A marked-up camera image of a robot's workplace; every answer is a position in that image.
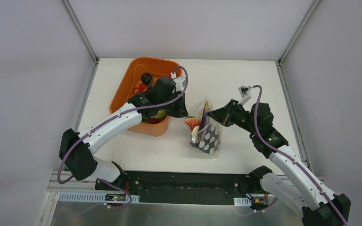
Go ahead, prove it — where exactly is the toy watermelon slice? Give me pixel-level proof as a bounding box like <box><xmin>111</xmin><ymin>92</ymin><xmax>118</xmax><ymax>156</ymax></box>
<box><xmin>184</xmin><ymin>116</ymin><xmax>201</xmax><ymax>131</ymax></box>

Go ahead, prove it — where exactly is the purple toy eggplant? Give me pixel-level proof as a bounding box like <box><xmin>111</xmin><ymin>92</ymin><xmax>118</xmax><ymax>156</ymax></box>
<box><xmin>197</xmin><ymin>101</ymin><xmax>211</xmax><ymax>142</ymax></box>

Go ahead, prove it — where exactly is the beige toy bun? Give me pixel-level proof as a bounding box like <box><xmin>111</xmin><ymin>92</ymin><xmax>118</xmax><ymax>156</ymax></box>
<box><xmin>191</xmin><ymin>126</ymin><xmax>199</xmax><ymax>143</ymax></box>

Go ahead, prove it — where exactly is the clear zip top bag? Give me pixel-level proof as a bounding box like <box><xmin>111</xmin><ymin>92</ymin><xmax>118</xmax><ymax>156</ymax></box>
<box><xmin>183</xmin><ymin>99</ymin><xmax>222</xmax><ymax>159</ymax></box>

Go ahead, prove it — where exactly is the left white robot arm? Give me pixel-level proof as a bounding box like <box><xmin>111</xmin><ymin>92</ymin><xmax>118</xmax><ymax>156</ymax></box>
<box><xmin>58</xmin><ymin>73</ymin><xmax>189</xmax><ymax>191</ymax></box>

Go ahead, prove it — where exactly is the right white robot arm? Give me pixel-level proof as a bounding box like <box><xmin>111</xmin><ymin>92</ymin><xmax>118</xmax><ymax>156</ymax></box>
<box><xmin>207</xmin><ymin>85</ymin><xmax>351</xmax><ymax>226</ymax></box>

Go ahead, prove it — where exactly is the green toy cabbage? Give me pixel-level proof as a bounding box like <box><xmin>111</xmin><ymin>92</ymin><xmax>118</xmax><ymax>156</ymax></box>
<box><xmin>151</xmin><ymin>111</ymin><xmax>167</xmax><ymax>123</ymax></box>

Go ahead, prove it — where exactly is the dark toy plum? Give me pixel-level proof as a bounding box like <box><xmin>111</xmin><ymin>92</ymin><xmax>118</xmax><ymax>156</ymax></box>
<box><xmin>140</xmin><ymin>73</ymin><xmax>153</xmax><ymax>86</ymax></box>

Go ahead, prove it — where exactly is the orange plastic bin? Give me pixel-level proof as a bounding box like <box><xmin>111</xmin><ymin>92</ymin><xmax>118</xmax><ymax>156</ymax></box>
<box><xmin>109</xmin><ymin>57</ymin><xmax>179</xmax><ymax>137</ymax></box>

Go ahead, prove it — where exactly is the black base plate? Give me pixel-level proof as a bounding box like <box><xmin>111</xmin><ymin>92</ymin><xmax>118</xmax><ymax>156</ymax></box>
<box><xmin>113</xmin><ymin>171</ymin><xmax>270</xmax><ymax>205</ymax></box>

